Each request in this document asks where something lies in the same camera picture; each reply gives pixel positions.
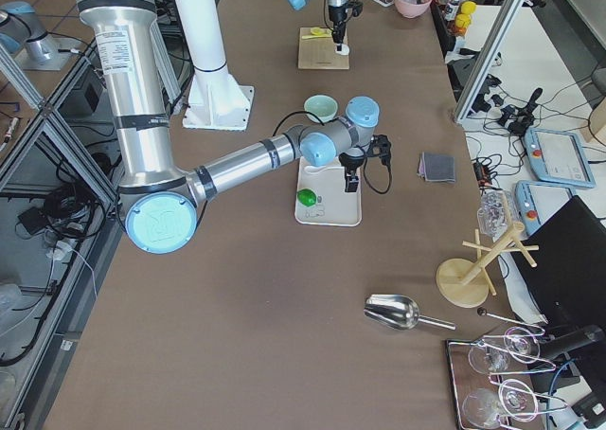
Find wooden mug tree stand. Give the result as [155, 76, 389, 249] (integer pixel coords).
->
[436, 193, 539, 308]

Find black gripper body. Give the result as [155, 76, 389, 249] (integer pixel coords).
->
[328, 3, 348, 35]
[338, 147, 366, 177]

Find lower wine glass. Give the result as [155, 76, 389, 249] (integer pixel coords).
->
[462, 379, 539, 429]

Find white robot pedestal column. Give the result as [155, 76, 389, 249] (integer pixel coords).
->
[175, 0, 254, 131]

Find upper teach pendant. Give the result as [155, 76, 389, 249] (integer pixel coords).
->
[524, 128, 596, 188]

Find clear plastic container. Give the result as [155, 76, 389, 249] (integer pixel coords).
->
[477, 190, 519, 240]

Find metal scoop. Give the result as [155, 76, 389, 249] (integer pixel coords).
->
[364, 294, 456, 331]

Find white steamed bun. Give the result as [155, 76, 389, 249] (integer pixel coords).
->
[335, 44, 349, 56]

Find wooden cutting board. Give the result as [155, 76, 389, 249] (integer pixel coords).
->
[297, 27, 349, 70]

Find green lime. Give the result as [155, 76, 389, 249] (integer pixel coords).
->
[296, 188, 317, 207]

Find pink bowl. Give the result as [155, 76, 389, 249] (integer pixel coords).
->
[394, 0, 433, 18]

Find yellow plastic knife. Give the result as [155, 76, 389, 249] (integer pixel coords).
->
[300, 34, 331, 40]

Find cream rabbit tray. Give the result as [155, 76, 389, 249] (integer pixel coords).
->
[294, 157, 362, 226]

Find aluminium frame post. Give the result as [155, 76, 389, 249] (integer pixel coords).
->
[453, 0, 525, 124]

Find teach pendant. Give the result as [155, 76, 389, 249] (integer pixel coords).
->
[524, 128, 596, 188]
[515, 180, 577, 236]

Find grey folded cloth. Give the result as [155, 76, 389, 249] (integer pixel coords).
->
[418, 152, 456, 183]

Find white ceramic spoon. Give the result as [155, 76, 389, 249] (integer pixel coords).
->
[303, 166, 342, 174]

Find lower teach pendant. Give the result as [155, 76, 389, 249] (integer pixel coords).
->
[515, 180, 577, 236]

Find upper wine glass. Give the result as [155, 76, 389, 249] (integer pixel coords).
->
[468, 327, 540, 374]

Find black wine glass rack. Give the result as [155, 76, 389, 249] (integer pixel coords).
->
[443, 324, 606, 430]

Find light green bowl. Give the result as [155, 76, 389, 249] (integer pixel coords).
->
[303, 94, 338, 123]

